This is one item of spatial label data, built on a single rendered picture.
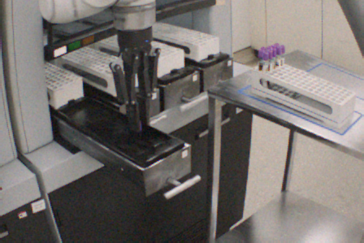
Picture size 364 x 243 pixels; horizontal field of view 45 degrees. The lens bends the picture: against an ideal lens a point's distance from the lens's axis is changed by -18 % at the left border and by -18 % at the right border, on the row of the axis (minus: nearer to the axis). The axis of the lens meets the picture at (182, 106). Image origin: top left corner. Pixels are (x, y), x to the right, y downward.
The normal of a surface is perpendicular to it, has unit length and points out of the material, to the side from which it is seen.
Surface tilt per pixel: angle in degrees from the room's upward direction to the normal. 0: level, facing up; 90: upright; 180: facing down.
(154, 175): 90
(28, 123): 90
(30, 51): 90
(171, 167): 90
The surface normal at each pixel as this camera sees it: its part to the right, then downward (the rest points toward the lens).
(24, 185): 0.72, 0.29
